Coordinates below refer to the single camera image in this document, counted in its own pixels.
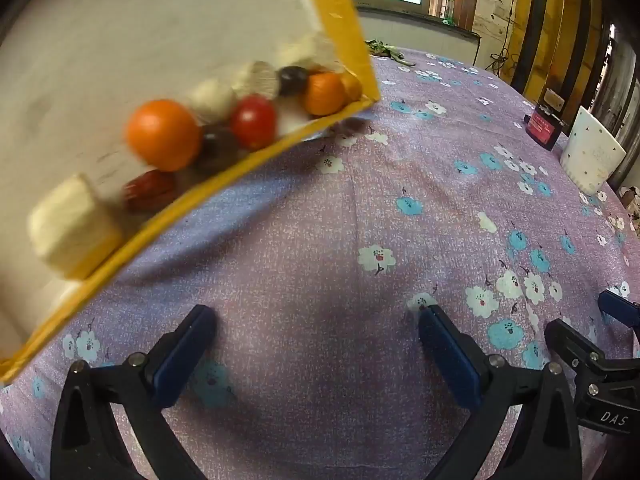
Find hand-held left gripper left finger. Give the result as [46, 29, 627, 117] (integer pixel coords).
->
[50, 304, 218, 480]

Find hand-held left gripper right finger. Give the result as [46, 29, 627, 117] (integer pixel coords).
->
[417, 304, 583, 480]

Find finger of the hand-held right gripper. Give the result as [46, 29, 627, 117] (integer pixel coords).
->
[598, 289, 640, 333]
[545, 317, 640, 397]

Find orange mandarin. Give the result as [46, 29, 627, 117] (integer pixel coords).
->
[301, 72, 347, 116]
[125, 99, 203, 172]

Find yellow cardboard tray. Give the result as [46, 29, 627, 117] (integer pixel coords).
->
[0, 0, 381, 386]

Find white speckled cup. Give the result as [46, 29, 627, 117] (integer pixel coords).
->
[560, 106, 628, 196]

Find red jujube date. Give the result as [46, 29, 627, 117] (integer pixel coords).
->
[122, 170, 177, 213]

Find beige puffed rice block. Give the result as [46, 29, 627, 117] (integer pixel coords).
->
[27, 172, 123, 281]

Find purple floral tablecloth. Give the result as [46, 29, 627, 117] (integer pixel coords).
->
[0, 47, 640, 480]

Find dark red jar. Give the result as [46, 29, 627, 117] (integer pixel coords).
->
[525, 87, 568, 151]

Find dark brown chestnut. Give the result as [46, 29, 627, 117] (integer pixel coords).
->
[277, 65, 309, 97]
[195, 126, 241, 171]

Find red tomato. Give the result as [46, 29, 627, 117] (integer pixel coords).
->
[230, 95, 278, 151]

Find round ridged beige cake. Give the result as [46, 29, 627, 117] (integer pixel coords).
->
[232, 60, 280, 100]

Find yellow wooden panel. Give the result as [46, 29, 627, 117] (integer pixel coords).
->
[510, 0, 631, 111]

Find green leafy vegetable bunch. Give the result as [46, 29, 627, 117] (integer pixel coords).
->
[365, 40, 416, 67]

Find black wall cable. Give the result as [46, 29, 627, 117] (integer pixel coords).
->
[486, 0, 518, 78]

